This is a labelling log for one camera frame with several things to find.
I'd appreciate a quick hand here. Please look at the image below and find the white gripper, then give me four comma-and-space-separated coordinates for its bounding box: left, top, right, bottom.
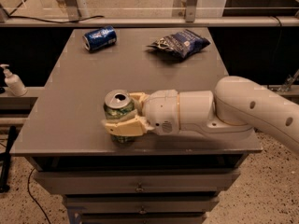
102, 90, 179, 136

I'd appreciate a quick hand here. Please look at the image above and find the green soda can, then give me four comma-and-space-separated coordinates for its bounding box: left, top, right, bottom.
103, 89, 136, 144

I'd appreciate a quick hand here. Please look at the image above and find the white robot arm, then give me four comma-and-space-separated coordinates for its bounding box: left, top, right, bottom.
103, 77, 299, 154

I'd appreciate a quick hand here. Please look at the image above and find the blue pepsi can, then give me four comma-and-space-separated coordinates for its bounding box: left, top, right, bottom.
83, 26, 117, 51

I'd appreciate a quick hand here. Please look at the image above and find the grey drawer cabinet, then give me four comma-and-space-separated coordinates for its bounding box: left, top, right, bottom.
12, 28, 261, 224

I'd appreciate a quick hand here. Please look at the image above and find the blue chip bag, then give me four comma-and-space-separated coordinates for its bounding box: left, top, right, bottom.
149, 29, 210, 60

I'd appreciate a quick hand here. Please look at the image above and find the grey metal railing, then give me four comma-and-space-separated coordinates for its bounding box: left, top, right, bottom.
0, 0, 299, 27

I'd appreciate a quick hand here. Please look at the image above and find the white pump bottle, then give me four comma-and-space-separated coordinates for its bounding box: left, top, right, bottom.
0, 64, 27, 96

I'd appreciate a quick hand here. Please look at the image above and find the black stand leg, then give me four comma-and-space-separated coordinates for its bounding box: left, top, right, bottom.
0, 126, 17, 193

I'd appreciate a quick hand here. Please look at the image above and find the black floor cable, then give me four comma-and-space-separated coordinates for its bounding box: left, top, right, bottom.
27, 167, 52, 224

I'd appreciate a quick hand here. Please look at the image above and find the black cable behind table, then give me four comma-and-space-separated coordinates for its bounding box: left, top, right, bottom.
7, 0, 106, 24

